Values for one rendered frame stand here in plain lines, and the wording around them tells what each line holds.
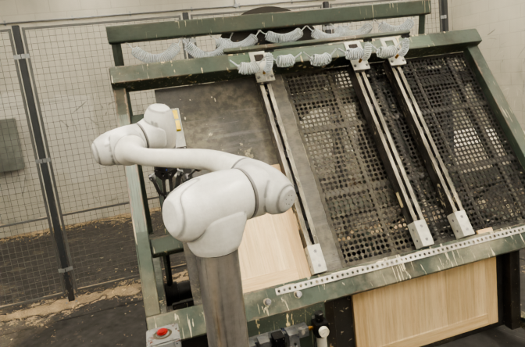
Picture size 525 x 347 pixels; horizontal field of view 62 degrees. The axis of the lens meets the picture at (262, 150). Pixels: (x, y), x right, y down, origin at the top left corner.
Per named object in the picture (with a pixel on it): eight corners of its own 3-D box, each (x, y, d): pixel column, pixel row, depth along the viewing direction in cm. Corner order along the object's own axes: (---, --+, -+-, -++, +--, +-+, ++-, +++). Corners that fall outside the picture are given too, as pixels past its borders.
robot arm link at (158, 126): (168, 133, 162) (135, 145, 155) (164, 95, 153) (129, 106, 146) (183, 146, 155) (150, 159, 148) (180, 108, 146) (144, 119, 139)
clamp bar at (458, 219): (453, 240, 221) (482, 227, 200) (373, 49, 265) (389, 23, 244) (469, 236, 224) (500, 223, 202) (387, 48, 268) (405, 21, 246)
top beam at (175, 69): (113, 94, 223) (110, 84, 214) (111, 77, 227) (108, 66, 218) (473, 50, 280) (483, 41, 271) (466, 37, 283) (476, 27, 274)
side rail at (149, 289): (147, 319, 188) (145, 317, 178) (116, 100, 229) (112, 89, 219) (161, 316, 189) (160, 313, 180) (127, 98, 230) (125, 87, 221)
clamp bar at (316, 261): (306, 277, 201) (322, 267, 179) (245, 64, 245) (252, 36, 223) (326, 272, 203) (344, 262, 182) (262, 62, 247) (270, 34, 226)
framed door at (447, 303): (356, 363, 234) (358, 366, 232) (348, 266, 224) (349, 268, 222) (494, 320, 257) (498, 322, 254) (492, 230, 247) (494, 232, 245)
